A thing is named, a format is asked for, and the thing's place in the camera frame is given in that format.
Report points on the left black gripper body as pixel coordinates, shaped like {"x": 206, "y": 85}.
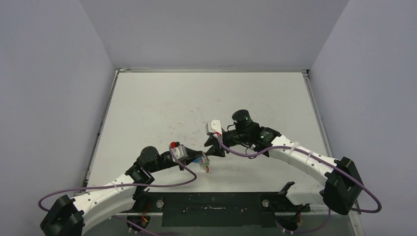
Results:
{"x": 164, "y": 163}

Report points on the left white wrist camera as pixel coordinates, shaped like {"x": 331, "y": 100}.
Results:
{"x": 178, "y": 151}

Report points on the large keyring with red sleeve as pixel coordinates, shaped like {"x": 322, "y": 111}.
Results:
{"x": 204, "y": 163}

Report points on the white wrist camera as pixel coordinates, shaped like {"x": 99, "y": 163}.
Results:
{"x": 178, "y": 151}
{"x": 213, "y": 127}

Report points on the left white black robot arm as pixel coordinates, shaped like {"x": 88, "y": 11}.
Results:
{"x": 75, "y": 216}

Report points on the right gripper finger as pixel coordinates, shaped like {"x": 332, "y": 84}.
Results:
{"x": 212, "y": 140}
{"x": 216, "y": 150}

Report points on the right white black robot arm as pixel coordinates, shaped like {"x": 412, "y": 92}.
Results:
{"x": 338, "y": 181}

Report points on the aluminium frame rail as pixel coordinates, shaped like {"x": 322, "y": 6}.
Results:
{"x": 325, "y": 211}

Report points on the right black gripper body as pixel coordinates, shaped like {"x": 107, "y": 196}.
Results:
{"x": 220, "y": 143}

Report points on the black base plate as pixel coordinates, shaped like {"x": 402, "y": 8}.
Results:
{"x": 267, "y": 220}

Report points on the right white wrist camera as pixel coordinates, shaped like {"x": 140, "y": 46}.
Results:
{"x": 213, "y": 127}

